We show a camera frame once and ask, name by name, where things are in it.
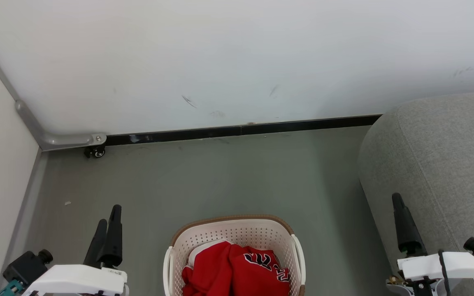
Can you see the cream perforated laundry basket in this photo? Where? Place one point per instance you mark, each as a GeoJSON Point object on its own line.
{"type": "Point", "coordinates": [241, 230]}

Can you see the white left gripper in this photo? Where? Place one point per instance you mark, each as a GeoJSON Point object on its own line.
{"type": "Point", "coordinates": [76, 279]}

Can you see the black baseboard strip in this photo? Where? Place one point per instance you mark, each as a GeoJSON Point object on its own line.
{"type": "Point", "coordinates": [241, 130]}

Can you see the grey metal partition bracket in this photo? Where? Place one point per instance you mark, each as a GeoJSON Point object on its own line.
{"type": "Point", "coordinates": [64, 139]}

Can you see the small black caster wheel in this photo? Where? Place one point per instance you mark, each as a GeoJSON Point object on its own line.
{"type": "Point", "coordinates": [97, 152]}

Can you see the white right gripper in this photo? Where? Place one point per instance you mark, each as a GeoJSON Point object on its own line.
{"type": "Point", "coordinates": [459, 265]}

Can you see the grey fabric sofa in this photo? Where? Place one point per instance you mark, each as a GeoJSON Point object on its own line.
{"type": "Point", "coordinates": [438, 164]}

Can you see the red basketball jersey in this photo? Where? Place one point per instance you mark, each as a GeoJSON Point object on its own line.
{"type": "Point", "coordinates": [257, 275]}

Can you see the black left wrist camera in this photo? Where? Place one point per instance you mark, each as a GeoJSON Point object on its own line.
{"type": "Point", "coordinates": [25, 267]}

